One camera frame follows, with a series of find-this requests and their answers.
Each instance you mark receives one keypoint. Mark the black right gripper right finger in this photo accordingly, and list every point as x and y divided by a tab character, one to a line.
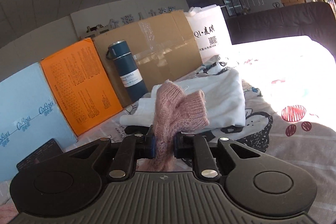
196	149

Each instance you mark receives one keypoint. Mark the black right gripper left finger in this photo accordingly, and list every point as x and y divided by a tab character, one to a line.
140	143

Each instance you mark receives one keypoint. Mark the pink knitted sweater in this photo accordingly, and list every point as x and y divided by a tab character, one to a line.
175	111

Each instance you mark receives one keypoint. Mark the white folded garment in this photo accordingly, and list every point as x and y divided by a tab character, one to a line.
224	101

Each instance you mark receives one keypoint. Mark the dark blue thermos bottle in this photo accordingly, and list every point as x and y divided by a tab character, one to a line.
127	69

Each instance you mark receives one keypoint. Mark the black smartphone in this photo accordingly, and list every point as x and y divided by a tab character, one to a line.
46	151

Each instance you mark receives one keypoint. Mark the orange printed board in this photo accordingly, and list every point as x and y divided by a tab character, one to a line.
80	86

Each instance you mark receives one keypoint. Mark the brown cardboard panel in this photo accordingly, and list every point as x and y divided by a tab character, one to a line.
163	47

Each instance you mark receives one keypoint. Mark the light blue foam board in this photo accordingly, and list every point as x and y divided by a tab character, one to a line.
30	116

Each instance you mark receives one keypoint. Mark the white printed bag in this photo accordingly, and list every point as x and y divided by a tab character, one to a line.
210	30

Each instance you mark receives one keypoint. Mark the dark sofa back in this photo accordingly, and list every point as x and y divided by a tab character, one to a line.
314	19

